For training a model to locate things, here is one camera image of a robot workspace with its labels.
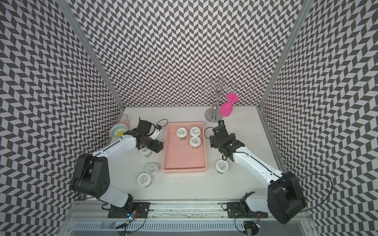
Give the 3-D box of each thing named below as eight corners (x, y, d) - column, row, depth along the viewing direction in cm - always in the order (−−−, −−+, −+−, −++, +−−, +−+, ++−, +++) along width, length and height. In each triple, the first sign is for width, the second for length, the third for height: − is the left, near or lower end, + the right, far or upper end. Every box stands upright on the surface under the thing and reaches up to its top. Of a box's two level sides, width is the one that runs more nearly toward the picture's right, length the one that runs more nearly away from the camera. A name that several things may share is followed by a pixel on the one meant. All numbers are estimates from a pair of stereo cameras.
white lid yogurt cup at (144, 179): (139, 188, 80) (135, 184, 75) (142, 176, 84) (138, 172, 79) (151, 188, 80) (148, 184, 75) (153, 176, 84) (151, 172, 79)
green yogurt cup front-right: (215, 175, 86) (217, 170, 80) (214, 165, 90) (216, 160, 84) (227, 175, 86) (229, 170, 80) (225, 165, 90) (227, 160, 84)
